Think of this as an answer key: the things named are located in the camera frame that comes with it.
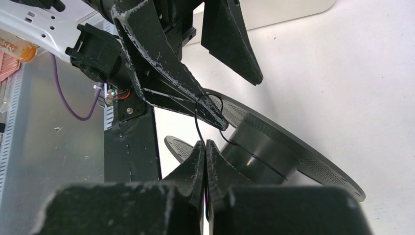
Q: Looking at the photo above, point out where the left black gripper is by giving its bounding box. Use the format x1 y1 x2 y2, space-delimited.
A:
81 0 263 130

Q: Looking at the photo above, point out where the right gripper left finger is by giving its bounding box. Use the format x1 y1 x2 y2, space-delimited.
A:
30 141 205 235

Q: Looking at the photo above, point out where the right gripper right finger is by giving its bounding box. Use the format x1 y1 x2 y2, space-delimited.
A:
206 140 372 235

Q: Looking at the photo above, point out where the black spool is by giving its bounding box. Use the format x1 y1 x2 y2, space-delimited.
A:
164 90 366 202

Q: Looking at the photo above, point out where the thin black wire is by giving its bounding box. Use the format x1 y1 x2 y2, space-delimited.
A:
194 93 289 181

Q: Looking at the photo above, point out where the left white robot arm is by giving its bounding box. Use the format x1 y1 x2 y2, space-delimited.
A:
0 0 263 130

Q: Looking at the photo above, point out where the white plastic tray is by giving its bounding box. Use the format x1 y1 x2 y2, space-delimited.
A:
188 0 336 46

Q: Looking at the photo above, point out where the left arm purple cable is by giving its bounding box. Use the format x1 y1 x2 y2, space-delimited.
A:
50 53 104 122

